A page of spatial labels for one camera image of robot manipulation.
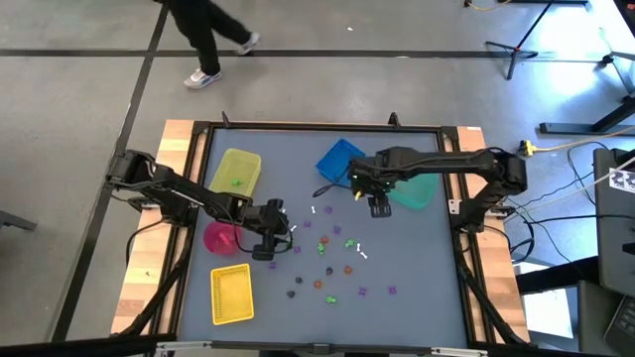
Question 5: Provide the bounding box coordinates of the person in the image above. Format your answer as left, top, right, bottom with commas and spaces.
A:
153, 0, 261, 90

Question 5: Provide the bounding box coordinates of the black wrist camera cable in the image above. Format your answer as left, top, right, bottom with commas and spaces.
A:
312, 180, 353, 198
232, 217, 295, 255

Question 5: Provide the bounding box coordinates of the pink round plastic bowl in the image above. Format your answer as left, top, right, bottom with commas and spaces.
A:
202, 220, 243, 257

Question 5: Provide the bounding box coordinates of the translucent teal plastic bin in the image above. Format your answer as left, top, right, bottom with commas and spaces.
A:
386, 172, 441, 210

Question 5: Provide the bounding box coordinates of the black floor cable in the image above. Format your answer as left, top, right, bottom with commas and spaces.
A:
523, 212, 635, 227

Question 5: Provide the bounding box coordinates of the translucent yellow-green plastic bin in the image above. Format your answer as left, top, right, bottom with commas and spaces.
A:
207, 147, 263, 199

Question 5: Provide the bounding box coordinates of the white paper sheet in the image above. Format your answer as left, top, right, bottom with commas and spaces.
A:
523, 290, 574, 341

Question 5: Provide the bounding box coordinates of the black desk foot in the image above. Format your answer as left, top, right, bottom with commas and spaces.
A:
539, 96, 635, 136

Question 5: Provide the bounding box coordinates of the yellow perforated plastic basket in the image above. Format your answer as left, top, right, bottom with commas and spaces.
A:
209, 262, 256, 326

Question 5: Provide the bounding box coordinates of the dark grey box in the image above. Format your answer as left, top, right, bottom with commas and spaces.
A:
574, 280, 621, 356

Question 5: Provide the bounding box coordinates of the black table frame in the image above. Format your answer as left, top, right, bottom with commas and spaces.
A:
114, 112, 530, 348

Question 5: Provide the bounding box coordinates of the blue plastic basket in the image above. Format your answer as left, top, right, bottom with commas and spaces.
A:
316, 138, 367, 188

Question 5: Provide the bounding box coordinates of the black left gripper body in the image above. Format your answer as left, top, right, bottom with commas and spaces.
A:
251, 231, 278, 253

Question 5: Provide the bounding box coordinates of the black equipment case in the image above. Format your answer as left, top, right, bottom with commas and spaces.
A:
592, 147, 635, 298

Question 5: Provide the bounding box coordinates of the yellow floor cable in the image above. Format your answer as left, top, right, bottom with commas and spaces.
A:
463, 0, 512, 12

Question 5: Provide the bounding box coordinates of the black rig bar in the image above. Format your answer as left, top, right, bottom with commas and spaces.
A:
0, 335, 635, 357

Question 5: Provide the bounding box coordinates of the black furniture leg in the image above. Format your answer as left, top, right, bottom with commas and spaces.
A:
0, 210, 39, 233

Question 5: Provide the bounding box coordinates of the grey stand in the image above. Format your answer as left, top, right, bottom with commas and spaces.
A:
597, 27, 635, 95

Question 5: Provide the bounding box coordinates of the black tripod stand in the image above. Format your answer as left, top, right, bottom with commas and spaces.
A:
484, 0, 555, 81

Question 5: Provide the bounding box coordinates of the black keyboard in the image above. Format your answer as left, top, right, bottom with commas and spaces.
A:
603, 296, 635, 356

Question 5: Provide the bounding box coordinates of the black white fiducial marker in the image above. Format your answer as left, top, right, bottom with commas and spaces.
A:
608, 167, 635, 194

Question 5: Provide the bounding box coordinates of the wooden table side board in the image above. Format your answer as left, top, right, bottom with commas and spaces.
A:
455, 126, 531, 343
109, 118, 197, 336

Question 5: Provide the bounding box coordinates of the cream cable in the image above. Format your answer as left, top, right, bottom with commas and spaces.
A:
533, 126, 635, 153

